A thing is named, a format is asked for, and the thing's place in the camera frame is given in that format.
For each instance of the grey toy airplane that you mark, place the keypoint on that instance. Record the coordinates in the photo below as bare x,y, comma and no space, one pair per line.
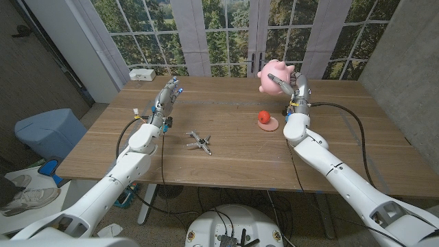
200,141

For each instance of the white floor board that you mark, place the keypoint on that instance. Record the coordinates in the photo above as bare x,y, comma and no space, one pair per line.
41,219

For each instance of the pink round coaster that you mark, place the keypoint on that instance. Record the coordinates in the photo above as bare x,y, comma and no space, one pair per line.
271,126

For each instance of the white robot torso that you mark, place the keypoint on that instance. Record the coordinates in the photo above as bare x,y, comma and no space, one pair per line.
68,243

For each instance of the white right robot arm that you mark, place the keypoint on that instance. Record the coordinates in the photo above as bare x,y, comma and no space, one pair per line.
346,182

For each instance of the grey table leg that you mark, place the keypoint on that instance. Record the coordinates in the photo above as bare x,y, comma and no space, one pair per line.
326,216

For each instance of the white power box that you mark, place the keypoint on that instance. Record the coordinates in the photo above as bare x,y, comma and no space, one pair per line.
142,74

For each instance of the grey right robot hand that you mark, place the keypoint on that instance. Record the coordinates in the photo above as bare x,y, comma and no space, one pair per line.
301,97

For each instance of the printed window backdrop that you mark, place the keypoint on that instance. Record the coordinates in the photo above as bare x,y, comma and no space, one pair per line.
219,44

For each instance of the grey sneaker with white sole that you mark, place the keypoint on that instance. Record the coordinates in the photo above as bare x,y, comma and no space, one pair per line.
31,200
20,181

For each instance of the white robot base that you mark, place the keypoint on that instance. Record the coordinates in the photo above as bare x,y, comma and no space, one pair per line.
236,223

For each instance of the crumpled white paper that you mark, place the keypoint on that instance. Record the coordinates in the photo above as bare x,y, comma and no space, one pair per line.
109,230

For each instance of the blue-grey bin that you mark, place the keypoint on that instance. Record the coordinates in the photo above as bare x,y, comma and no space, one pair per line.
51,133

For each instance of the white table leg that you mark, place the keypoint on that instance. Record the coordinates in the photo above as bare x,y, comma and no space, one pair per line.
147,206

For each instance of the pink plastic piggy bank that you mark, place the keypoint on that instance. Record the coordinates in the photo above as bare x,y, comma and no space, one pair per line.
274,67

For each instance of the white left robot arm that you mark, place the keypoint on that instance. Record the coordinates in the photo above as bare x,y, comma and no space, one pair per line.
127,171

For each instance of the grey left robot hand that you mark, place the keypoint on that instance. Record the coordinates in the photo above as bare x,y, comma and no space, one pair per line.
165,103

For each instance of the dark trouser leg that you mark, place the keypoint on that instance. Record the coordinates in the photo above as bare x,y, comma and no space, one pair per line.
5,192

